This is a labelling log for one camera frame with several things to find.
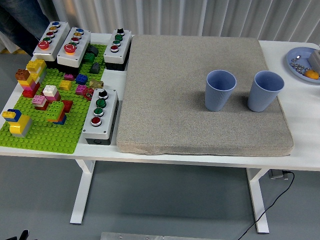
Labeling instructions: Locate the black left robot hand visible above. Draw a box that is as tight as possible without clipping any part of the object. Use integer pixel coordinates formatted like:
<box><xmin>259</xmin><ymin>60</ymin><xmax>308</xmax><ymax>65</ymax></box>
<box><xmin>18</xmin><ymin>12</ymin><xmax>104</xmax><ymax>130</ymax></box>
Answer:
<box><xmin>0</xmin><ymin>229</ymin><xmax>31</xmax><ymax>240</ymax></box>

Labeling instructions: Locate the blue ribbed plastic cup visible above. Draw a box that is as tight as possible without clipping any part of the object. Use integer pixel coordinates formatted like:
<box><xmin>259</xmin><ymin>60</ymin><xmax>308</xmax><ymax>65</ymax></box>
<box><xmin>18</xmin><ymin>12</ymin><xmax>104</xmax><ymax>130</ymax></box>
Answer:
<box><xmin>247</xmin><ymin>70</ymin><xmax>285</xmax><ymax>113</ymax></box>
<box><xmin>204</xmin><ymin>69</ymin><xmax>238</xmax><ymax>112</ymax></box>

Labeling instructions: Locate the white table leg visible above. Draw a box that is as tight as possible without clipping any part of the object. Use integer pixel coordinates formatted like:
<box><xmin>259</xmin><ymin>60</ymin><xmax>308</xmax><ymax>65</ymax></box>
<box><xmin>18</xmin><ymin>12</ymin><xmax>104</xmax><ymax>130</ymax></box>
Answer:
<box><xmin>69</xmin><ymin>159</ymin><xmax>96</xmax><ymax>225</ymax></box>
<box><xmin>245</xmin><ymin>167</ymin><xmax>270</xmax><ymax>235</ymax></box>

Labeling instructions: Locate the green brick baseplate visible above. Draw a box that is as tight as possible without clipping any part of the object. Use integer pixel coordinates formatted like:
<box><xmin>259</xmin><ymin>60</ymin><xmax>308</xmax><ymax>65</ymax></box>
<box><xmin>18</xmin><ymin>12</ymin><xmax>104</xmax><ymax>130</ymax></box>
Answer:
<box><xmin>0</xmin><ymin>43</ymin><xmax>108</xmax><ymax>155</ymax></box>

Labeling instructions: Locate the yellow blue grey brick stack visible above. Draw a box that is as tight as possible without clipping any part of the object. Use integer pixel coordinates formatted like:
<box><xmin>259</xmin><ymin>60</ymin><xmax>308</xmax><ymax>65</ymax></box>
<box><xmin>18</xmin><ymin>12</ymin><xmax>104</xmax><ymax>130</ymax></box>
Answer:
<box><xmin>1</xmin><ymin>108</ymin><xmax>33</xmax><ymax>138</ymax></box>

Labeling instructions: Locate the green orange blue brick stack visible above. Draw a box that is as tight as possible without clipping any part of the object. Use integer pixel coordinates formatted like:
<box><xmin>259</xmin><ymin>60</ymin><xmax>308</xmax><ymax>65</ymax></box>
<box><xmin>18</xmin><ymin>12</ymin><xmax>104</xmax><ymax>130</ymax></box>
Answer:
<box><xmin>45</xmin><ymin>100</ymin><xmax>68</xmax><ymax>125</ymax></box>

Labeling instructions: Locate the pink red brick stack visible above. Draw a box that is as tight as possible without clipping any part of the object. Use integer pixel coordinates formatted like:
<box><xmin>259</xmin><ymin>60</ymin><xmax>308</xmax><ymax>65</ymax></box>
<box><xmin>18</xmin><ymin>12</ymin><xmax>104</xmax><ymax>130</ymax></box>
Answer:
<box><xmin>31</xmin><ymin>94</ymin><xmax>50</xmax><ymax>111</ymax></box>

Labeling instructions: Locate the red toy brick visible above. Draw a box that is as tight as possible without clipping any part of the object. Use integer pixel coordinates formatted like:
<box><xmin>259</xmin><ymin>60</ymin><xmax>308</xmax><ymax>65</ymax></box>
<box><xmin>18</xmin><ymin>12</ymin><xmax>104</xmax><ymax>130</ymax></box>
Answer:
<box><xmin>61</xmin><ymin>99</ymin><xmax>74</xmax><ymax>113</ymax></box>

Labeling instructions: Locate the white pink brick stack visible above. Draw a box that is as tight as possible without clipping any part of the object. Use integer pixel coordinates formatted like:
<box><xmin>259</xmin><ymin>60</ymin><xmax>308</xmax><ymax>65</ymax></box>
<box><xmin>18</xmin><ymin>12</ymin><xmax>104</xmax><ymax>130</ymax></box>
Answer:
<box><xmin>42</xmin><ymin>84</ymin><xmax>62</xmax><ymax>103</ymax></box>

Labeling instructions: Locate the four-button control box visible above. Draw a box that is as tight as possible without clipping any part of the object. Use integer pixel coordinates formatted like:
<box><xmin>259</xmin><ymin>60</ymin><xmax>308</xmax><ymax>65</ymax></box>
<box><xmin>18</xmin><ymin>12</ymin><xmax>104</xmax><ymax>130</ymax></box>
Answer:
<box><xmin>81</xmin><ymin>88</ymin><xmax>119</xmax><ymax>146</ymax></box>
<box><xmin>103</xmin><ymin>28</ymin><xmax>133</xmax><ymax>72</ymax></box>

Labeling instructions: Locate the yellow toy brick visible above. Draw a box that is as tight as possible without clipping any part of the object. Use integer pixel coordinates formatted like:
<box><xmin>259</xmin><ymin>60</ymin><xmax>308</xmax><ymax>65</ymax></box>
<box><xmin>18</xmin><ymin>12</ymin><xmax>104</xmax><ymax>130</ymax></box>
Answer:
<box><xmin>59</xmin><ymin>79</ymin><xmax>73</xmax><ymax>91</ymax></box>

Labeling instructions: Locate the pink toy brick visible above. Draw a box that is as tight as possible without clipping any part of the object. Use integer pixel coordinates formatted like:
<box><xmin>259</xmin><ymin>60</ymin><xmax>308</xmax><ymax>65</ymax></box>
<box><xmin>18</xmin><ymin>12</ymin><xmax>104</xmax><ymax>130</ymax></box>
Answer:
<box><xmin>75</xmin><ymin>84</ymin><xmax>88</xmax><ymax>96</ymax></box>

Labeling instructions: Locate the brown yellow red brick stack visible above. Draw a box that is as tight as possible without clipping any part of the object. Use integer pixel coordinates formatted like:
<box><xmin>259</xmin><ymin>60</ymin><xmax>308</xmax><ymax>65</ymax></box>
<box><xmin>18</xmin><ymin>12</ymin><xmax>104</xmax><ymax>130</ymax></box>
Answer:
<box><xmin>14</xmin><ymin>69</ymin><xmax>41</xmax><ymax>99</ymax></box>

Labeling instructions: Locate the blue toy brick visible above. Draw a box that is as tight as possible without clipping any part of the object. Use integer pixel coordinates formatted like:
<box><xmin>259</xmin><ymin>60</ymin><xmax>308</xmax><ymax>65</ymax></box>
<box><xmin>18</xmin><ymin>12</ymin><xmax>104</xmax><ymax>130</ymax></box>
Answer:
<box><xmin>75</xmin><ymin>73</ymin><xmax>89</xmax><ymax>85</ymax></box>

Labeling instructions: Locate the yellow white brick stack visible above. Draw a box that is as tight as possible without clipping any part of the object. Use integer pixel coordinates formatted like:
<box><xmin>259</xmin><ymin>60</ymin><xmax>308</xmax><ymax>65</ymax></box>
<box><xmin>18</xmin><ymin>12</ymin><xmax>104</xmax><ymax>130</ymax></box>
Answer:
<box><xmin>25</xmin><ymin>58</ymin><xmax>48</xmax><ymax>85</ymax></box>

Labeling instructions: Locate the grey sloped brick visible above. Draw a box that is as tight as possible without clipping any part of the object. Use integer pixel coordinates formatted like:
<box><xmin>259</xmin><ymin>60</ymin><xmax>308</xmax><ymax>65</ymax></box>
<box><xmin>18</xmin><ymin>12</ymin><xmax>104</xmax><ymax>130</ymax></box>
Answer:
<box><xmin>89</xmin><ymin>62</ymin><xmax>101</xmax><ymax>75</ymax></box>

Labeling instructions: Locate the dark green toy brick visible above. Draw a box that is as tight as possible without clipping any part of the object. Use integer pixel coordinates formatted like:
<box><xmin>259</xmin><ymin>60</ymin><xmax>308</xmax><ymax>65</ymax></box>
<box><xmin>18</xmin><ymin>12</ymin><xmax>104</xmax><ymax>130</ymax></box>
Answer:
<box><xmin>82</xmin><ymin>52</ymin><xmax>96</xmax><ymax>64</ymax></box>

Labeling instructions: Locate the grey-brown mat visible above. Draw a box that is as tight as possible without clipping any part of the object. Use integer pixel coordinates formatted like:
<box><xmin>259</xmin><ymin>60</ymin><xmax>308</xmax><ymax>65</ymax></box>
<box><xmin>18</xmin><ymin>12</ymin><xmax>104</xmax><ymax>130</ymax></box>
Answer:
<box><xmin>116</xmin><ymin>34</ymin><xmax>295</xmax><ymax>158</ymax></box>

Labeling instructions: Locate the dark grey curved brick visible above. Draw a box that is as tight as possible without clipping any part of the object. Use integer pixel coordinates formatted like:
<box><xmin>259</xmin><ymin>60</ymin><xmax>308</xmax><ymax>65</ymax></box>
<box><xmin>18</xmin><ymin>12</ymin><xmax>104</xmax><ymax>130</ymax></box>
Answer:
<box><xmin>87</xmin><ymin>44</ymin><xmax>100</xmax><ymax>56</ymax></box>

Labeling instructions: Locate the five-button control box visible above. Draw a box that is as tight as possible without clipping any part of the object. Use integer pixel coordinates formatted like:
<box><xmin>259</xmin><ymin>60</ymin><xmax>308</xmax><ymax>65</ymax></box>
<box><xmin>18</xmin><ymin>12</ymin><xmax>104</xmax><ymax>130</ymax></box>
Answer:
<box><xmin>32</xmin><ymin>21</ymin><xmax>71</xmax><ymax>62</ymax></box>
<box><xmin>56</xmin><ymin>26</ymin><xmax>92</xmax><ymax>68</ymax></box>

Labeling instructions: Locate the person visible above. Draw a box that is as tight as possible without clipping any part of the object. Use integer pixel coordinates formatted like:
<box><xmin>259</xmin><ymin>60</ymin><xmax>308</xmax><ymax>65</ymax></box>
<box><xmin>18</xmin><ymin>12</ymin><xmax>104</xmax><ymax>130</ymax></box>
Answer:
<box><xmin>0</xmin><ymin>0</ymin><xmax>51</xmax><ymax>57</ymax></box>

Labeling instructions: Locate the grey power adapter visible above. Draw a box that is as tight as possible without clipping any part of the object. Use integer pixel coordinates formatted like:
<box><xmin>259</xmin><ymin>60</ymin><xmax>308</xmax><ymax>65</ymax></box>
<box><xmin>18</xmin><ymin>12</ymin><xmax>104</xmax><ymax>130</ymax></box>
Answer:
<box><xmin>268</xmin><ymin>169</ymin><xmax>290</xmax><ymax>180</ymax></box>

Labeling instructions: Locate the white curtain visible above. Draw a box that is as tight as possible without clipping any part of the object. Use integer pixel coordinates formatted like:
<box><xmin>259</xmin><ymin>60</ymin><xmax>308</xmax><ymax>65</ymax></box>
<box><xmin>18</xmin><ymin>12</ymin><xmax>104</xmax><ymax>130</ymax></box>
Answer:
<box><xmin>0</xmin><ymin>0</ymin><xmax>320</xmax><ymax>55</ymax></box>

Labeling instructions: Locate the small orange fruit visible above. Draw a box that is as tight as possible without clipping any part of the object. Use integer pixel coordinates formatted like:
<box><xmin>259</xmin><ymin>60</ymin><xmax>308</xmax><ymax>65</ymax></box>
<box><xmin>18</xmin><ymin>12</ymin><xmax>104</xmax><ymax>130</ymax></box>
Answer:
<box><xmin>304</xmin><ymin>69</ymin><xmax>320</xmax><ymax>80</ymax></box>

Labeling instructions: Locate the light blue plate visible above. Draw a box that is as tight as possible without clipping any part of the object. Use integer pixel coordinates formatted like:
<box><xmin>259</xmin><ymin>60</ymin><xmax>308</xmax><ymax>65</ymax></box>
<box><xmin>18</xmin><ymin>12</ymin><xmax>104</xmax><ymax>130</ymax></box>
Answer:
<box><xmin>286</xmin><ymin>46</ymin><xmax>320</xmax><ymax>86</ymax></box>

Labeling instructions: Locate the grey metal block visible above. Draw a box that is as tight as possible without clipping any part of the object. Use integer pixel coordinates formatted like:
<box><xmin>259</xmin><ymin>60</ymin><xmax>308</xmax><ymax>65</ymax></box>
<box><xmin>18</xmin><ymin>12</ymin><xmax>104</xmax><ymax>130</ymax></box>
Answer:
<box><xmin>307</xmin><ymin>49</ymin><xmax>320</xmax><ymax>72</ymax></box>

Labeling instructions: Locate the black floor cable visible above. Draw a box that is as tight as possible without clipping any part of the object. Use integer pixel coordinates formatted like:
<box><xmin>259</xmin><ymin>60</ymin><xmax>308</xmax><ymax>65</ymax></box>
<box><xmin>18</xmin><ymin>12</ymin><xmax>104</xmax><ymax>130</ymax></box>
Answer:
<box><xmin>237</xmin><ymin>170</ymin><xmax>295</xmax><ymax>240</ymax></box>

